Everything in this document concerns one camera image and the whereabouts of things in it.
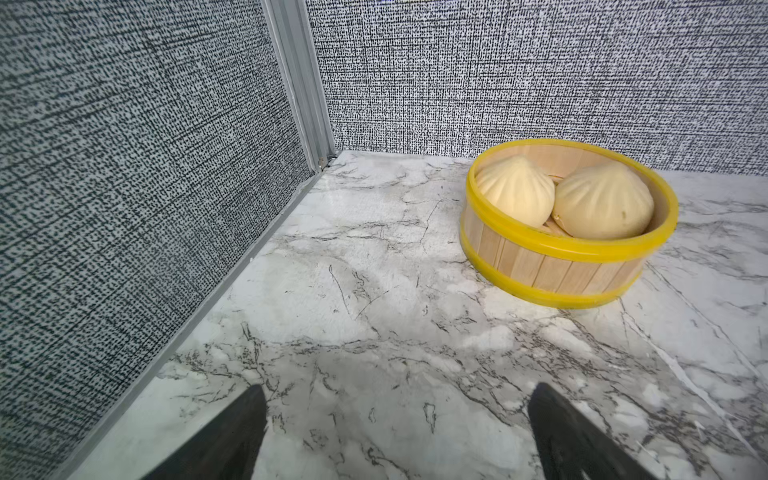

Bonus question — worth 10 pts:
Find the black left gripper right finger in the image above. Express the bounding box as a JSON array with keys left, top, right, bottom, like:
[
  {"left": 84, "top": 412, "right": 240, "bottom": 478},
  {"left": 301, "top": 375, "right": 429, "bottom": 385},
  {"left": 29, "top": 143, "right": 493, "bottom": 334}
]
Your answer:
[{"left": 527, "top": 383, "right": 654, "bottom": 480}]

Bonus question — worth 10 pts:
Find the right cream steamed bun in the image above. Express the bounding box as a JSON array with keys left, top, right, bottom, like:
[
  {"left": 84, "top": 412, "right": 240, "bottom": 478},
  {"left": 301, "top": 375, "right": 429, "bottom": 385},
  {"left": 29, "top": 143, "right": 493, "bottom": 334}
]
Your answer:
[{"left": 552, "top": 162, "right": 655, "bottom": 240}]

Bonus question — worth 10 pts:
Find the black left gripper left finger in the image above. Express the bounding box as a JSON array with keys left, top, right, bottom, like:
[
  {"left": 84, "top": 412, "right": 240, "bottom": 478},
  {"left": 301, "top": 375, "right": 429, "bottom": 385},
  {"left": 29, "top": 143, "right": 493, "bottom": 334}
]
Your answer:
[{"left": 145, "top": 385, "right": 268, "bottom": 479}]

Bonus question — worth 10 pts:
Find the left cream steamed bun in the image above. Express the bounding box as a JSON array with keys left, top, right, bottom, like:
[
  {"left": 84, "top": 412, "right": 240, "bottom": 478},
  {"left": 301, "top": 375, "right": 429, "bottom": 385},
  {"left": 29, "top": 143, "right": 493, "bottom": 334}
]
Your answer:
[{"left": 475, "top": 156, "right": 555, "bottom": 228}]

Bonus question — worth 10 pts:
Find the yellow rimmed wooden steamer basket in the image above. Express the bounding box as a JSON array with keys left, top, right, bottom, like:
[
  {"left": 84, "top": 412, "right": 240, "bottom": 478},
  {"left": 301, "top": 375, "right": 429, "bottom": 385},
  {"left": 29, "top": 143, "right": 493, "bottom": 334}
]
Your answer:
[{"left": 459, "top": 139, "right": 679, "bottom": 309}]

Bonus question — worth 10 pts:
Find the cream steamed bun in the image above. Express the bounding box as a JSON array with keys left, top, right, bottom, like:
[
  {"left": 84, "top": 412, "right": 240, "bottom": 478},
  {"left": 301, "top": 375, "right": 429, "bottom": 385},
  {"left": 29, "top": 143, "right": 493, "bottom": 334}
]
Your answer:
[
  {"left": 552, "top": 162, "right": 655, "bottom": 240},
  {"left": 475, "top": 156, "right": 555, "bottom": 228}
]

